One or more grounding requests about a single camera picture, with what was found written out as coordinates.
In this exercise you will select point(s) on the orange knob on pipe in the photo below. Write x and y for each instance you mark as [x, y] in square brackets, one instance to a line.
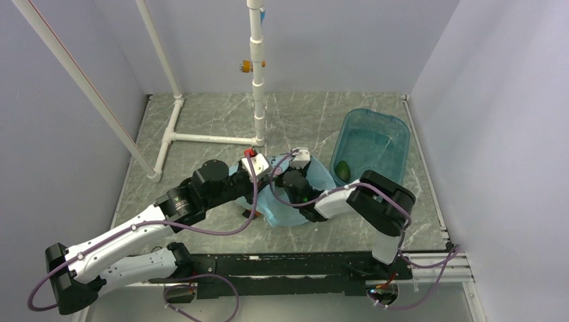
[247, 66]

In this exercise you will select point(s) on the white PVC pipe frame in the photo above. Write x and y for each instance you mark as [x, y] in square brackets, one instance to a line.
[256, 11]

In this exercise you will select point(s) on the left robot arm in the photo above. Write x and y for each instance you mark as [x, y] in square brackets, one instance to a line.
[82, 273]

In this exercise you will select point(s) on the dark green fake avocado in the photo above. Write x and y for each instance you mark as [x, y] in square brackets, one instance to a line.
[342, 171]

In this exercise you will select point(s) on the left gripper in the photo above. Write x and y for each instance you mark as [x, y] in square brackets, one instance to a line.
[250, 195]

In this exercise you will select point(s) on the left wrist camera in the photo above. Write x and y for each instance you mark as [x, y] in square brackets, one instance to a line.
[258, 165]

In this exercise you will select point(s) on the teal plastic bin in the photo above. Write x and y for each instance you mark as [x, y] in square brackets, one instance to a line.
[370, 140]

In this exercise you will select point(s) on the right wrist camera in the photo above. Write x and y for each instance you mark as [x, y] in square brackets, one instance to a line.
[300, 159]

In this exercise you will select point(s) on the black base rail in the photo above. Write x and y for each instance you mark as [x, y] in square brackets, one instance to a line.
[348, 273]

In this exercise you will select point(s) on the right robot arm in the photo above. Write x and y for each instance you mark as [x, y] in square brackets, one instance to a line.
[383, 203]

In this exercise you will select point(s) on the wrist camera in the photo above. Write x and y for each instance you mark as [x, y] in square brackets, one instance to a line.
[300, 159]
[258, 165]

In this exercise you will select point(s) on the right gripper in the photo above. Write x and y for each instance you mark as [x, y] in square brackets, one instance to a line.
[278, 183]

